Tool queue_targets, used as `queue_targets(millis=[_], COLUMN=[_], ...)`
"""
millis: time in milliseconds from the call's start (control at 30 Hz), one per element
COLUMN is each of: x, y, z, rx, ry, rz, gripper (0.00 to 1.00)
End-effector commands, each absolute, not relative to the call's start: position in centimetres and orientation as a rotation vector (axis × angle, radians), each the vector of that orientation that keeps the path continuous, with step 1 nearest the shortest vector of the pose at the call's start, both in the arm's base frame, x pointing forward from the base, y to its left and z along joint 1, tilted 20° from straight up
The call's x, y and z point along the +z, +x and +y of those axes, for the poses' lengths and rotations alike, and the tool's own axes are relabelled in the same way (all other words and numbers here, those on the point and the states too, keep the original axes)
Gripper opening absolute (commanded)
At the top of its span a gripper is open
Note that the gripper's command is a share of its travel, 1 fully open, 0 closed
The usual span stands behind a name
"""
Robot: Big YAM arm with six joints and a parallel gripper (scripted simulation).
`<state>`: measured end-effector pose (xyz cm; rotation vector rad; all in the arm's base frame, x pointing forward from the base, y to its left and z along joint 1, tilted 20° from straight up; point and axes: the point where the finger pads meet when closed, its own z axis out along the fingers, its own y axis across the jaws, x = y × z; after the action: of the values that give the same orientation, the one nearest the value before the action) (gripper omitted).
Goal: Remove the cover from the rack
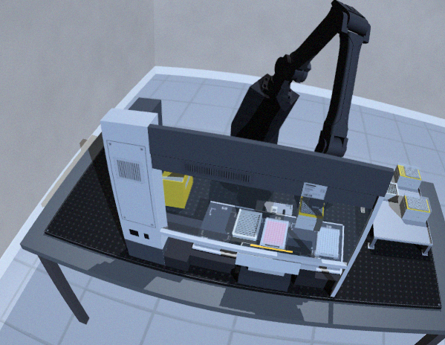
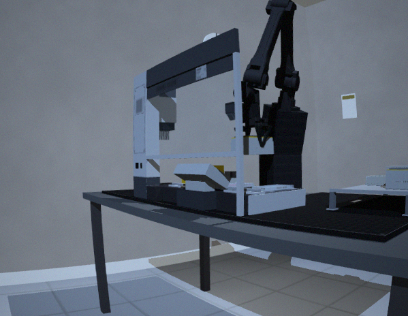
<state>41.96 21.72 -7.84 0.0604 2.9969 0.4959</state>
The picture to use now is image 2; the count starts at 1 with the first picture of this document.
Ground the translucent white well plate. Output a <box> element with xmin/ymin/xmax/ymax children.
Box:
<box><xmin>252</xmin><ymin>185</ymin><xmax>294</xmax><ymax>192</ymax></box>

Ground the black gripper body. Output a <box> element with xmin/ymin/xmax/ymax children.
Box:
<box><xmin>242</xmin><ymin>105</ymin><xmax>268</xmax><ymax>128</ymax></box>

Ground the white well plate with pink samples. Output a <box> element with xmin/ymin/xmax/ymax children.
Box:
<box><xmin>228</xmin><ymin>183</ymin><xmax>255</xmax><ymax>188</ymax></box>

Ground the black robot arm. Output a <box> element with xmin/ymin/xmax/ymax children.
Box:
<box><xmin>241</xmin><ymin>0</ymin><xmax>300</xmax><ymax>119</ymax></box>

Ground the yellow open bin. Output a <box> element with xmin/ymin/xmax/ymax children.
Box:
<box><xmin>182</xmin><ymin>165</ymin><xmax>224</xmax><ymax>183</ymax></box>

